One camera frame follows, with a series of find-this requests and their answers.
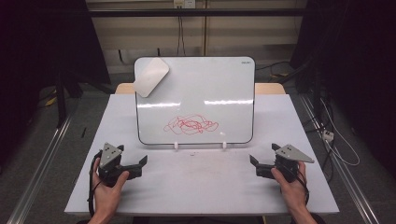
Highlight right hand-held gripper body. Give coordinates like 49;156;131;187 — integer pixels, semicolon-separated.
256;144;315;184

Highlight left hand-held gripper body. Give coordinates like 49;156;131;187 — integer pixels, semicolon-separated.
98;142;126;189

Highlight white whiteboard eraser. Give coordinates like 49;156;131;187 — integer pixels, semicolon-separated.
133;57;171;99

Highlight person's right hand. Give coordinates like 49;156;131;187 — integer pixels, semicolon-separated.
270;161;309;215

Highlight person's left hand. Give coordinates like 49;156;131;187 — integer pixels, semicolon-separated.
92;158;130;216

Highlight wooden table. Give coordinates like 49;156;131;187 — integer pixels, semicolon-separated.
114;82;287;95

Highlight black metal stand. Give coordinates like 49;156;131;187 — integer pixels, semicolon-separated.
54;69;83;129

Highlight black curtain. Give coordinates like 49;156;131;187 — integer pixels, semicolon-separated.
289;0;396;178
0;0;112;162

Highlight thin vertical pipe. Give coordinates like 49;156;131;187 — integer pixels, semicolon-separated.
203;0;208;57

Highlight black horizontal bar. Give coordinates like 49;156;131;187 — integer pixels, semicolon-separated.
88;7;308;18

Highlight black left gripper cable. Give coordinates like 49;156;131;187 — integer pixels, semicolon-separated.
87;150;104;217

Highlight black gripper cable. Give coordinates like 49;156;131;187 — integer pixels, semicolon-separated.
295;174;311;206
87;150;104;217

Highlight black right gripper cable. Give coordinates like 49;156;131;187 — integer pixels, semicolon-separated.
295;174;311;206

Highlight white floor cable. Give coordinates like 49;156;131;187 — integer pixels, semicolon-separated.
319;97;361;167

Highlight aluminium floor rail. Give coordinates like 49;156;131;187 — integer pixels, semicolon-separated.
298;93;381;224
6;113;78;224

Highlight black floor cable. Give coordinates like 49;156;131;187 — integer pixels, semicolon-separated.
255;61;292;72

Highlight white whiteboard black frame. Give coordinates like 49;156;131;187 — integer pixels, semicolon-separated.
134;56;256;146

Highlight black hanging cables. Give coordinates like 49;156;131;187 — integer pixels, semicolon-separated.
177;15;187;57

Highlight white wall outlet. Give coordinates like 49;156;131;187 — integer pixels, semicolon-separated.
173;0;197;9

